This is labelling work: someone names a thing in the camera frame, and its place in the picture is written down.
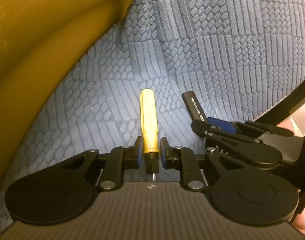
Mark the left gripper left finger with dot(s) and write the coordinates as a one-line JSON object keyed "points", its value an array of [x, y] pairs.
{"points": [[106, 171]]}

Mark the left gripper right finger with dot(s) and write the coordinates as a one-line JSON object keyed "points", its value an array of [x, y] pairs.
{"points": [[189, 164]]}

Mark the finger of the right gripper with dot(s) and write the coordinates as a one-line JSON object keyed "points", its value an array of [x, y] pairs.
{"points": [[203, 128], [249, 128]]}

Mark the black USB stick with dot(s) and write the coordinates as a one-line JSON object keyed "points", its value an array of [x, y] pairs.
{"points": [[194, 107]]}

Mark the yellow handle screwdriver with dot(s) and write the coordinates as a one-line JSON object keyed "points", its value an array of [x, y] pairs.
{"points": [[149, 129]]}

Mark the person's right hand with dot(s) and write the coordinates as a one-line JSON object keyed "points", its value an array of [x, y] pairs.
{"points": [[299, 219]]}

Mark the blue textured seat cover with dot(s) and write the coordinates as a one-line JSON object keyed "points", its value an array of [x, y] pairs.
{"points": [[240, 57]]}

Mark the tan leather sofa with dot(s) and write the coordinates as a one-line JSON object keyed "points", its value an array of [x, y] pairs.
{"points": [[40, 41]]}

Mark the black sofa side frame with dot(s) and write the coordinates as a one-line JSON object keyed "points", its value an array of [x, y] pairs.
{"points": [[285, 107]]}

